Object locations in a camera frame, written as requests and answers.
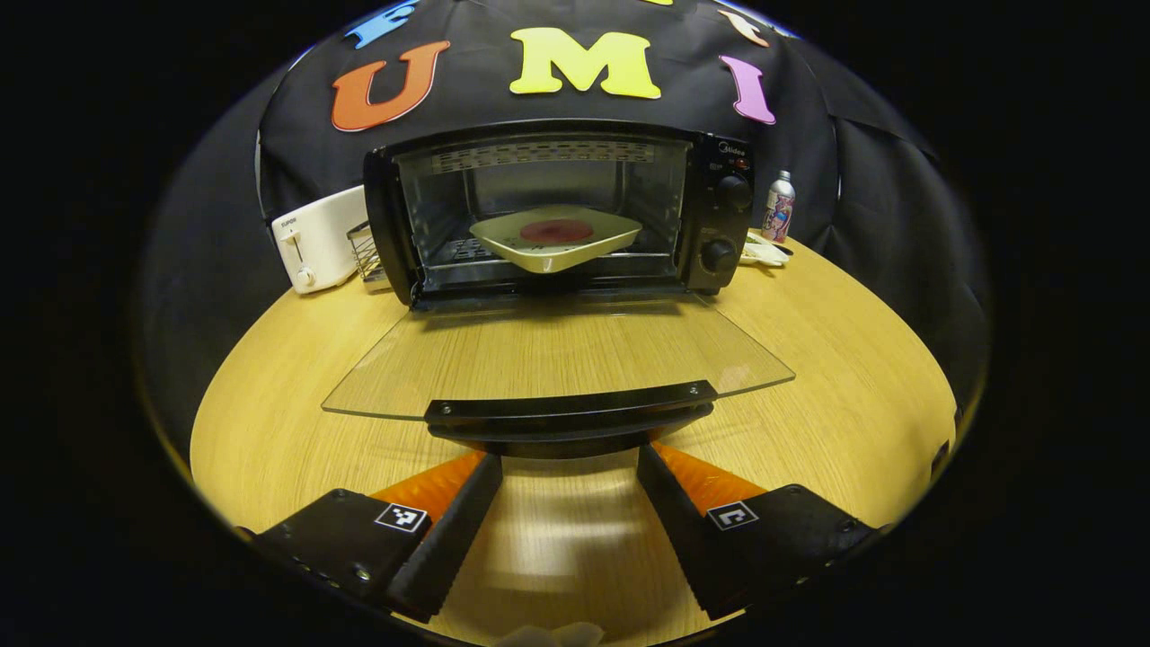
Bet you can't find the white divided snack dish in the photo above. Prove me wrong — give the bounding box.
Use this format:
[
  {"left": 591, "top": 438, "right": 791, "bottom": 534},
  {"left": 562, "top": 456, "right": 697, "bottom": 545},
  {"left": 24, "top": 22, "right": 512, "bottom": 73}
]
[{"left": 739, "top": 232, "right": 793, "bottom": 269}]

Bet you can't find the silver bottle with colourful label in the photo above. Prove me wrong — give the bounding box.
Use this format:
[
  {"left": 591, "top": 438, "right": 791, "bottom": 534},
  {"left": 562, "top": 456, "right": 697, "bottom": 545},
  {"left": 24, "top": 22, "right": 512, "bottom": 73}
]
[{"left": 762, "top": 170, "right": 797, "bottom": 244}]

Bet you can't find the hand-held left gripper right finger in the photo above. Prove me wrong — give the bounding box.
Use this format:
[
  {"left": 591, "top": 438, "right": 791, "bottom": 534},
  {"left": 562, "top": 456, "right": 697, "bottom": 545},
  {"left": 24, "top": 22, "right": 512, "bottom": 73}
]
[{"left": 636, "top": 440, "right": 886, "bottom": 621}]

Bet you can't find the pink ham slice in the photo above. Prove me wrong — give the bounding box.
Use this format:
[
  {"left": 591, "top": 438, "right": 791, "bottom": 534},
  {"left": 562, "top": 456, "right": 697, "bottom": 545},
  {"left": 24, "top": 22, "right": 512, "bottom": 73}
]
[{"left": 519, "top": 218, "right": 595, "bottom": 244}]

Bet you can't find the black electric oven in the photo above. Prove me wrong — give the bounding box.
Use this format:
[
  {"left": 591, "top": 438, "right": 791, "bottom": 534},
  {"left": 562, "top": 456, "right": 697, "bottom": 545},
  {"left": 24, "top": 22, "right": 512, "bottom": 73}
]
[{"left": 322, "top": 120, "right": 796, "bottom": 459}]

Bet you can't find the white toaster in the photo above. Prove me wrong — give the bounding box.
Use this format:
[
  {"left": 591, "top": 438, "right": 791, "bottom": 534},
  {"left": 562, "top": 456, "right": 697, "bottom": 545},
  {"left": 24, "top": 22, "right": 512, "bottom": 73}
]
[{"left": 271, "top": 185, "right": 369, "bottom": 296}]

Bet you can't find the black backdrop cloth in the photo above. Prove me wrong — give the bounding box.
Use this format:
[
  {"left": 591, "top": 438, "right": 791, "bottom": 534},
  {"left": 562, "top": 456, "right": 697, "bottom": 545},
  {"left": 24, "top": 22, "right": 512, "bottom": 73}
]
[{"left": 135, "top": 0, "right": 991, "bottom": 450}]

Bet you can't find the cream square plate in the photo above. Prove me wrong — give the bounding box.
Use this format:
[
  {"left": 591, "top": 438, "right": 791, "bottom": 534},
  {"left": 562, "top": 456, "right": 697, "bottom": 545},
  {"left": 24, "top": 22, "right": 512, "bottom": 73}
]
[{"left": 469, "top": 204, "right": 644, "bottom": 275}]

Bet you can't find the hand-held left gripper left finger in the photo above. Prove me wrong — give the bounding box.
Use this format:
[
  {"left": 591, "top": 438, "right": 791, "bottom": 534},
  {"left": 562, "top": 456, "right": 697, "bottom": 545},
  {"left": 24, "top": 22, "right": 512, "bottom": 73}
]
[{"left": 235, "top": 449, "right": 504, "bottom": 624}]

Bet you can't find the metal wire rack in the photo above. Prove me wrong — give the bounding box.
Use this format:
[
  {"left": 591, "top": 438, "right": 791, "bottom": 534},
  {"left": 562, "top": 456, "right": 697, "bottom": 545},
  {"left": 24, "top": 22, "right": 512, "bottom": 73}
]
[{"left": 347, "top": 221, "right": 394, "bottom": 288}]

